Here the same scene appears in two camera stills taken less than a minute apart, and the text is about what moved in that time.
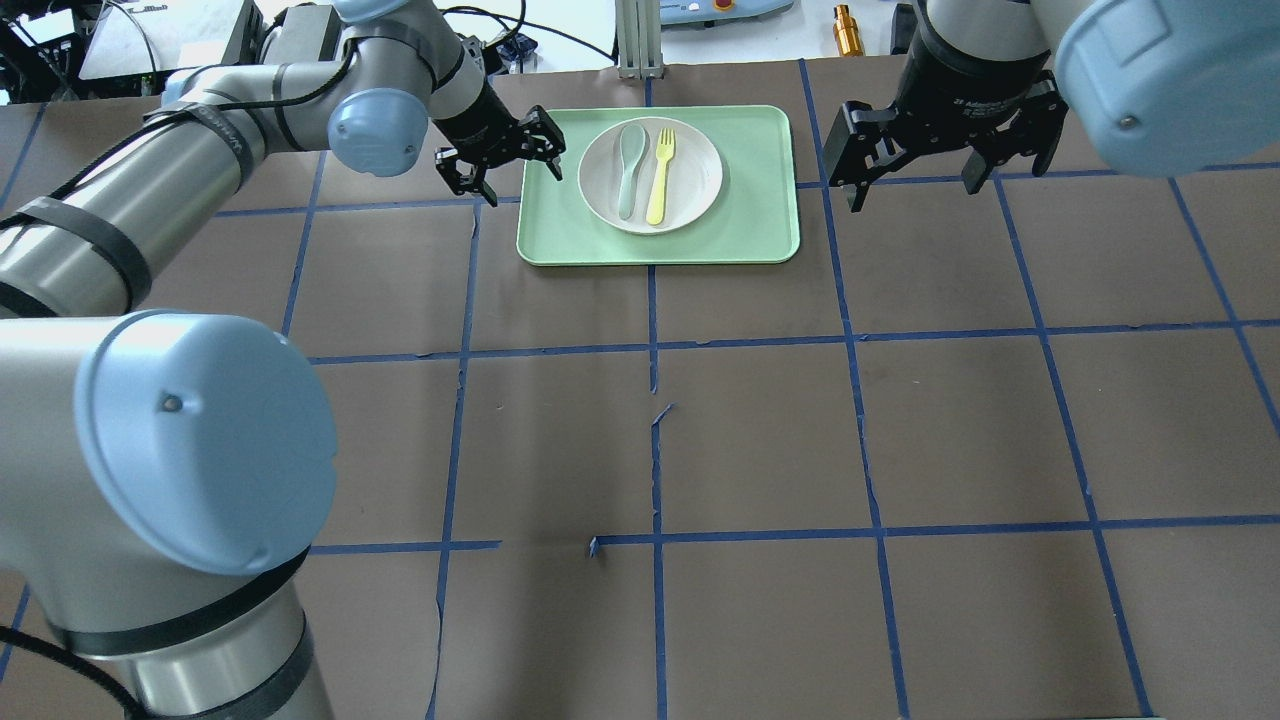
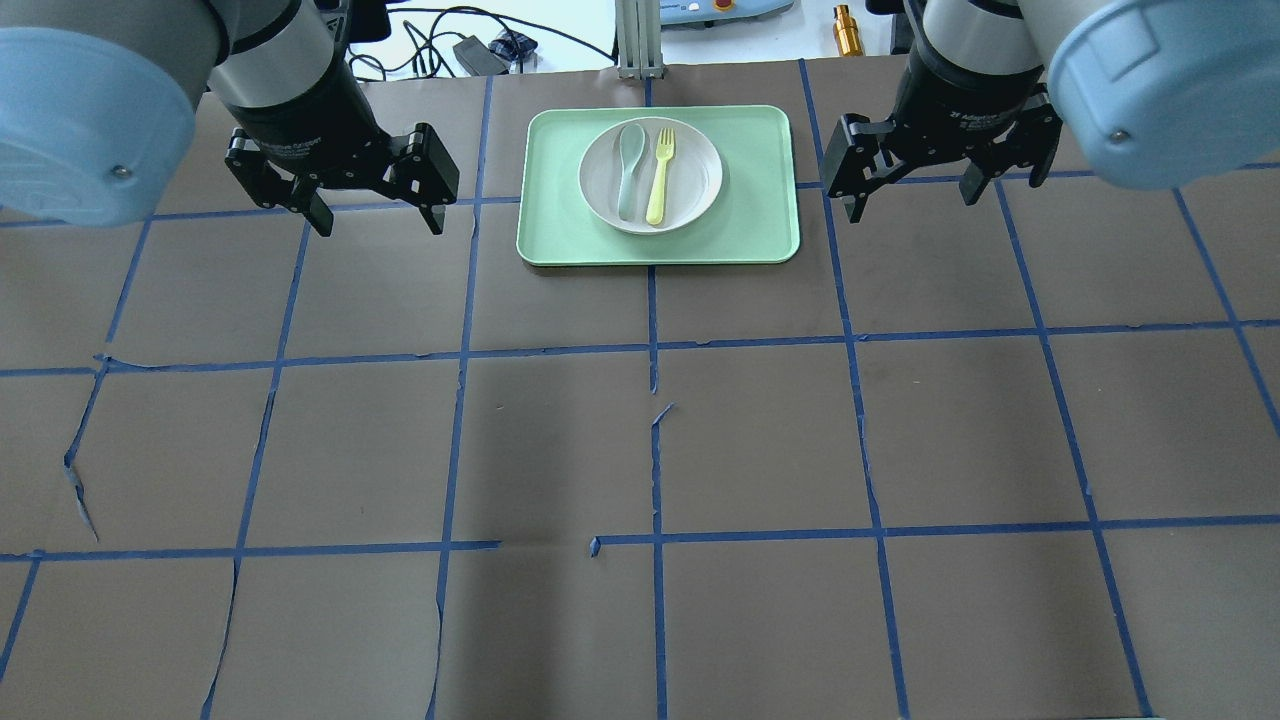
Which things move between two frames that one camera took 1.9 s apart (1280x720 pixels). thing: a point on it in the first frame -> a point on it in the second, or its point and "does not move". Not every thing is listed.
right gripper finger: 1037,127 does not move
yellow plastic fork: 666,146 does not move
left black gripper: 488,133 -> 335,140
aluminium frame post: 638,30 does not move
